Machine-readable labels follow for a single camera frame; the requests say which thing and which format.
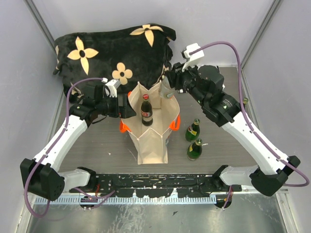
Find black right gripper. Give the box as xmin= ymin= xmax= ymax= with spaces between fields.
xmin=165 ymin=58 xmax=207 ymax=106

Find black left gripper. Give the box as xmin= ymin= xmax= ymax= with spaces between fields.
xmin=97 ymin=93 xmax=137 ymax=119

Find cola bottle red cap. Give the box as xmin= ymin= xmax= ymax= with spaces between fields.
xmin=140 ymin=94 xmax=153 ymax=127

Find clear glass bottle green cap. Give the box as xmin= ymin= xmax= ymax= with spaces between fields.
xmin=159 ymin=76 xmax=175 ymax=99

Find beige canvas bag orange handles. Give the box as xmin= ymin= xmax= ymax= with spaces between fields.
xmin=120 ymin=83 xmax=181 ymax=165

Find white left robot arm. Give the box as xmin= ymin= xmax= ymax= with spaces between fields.
xmin=20 ymin=80 xmax=136 ymax=201

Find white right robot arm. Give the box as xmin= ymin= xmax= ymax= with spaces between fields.
xmin=162 ymin=63 xmax=300 ymax=197

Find black blanket beige flowers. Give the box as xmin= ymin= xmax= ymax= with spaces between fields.
xmin=53 ymin=23 xmax=176 ymax=103

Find black white striped cloth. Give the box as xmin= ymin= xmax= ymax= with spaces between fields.
xmin=215 ymin=66 xmax=225 ymax=90

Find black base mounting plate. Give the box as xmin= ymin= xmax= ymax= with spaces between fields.
xmin=85 ymin=173 xmax=229 ymax=198

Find green bottle front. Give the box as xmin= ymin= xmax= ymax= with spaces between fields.
xmin=187 ymin=138 xmax=203 ymax=161

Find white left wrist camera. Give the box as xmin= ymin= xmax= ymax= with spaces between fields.
xmin=102 ymin=78 xmax=121 ymax=98

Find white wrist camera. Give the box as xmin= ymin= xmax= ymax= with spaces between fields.
xmin=181 ymin=43 xmax=205 ymax=72
xmin=102 ymin=78 xmax=121 ymax=98

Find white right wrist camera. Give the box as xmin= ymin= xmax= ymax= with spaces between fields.
xmin=181 ymin=43 xmax=205 ymax=72

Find white slotted cable duct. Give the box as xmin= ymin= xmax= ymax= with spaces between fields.
xmin=50 ymin=195 xmax=217 ymax=205

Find aluminium frame rail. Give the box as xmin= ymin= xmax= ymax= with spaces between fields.
xmin=23 ymin=173 xmax=290 ymax=197

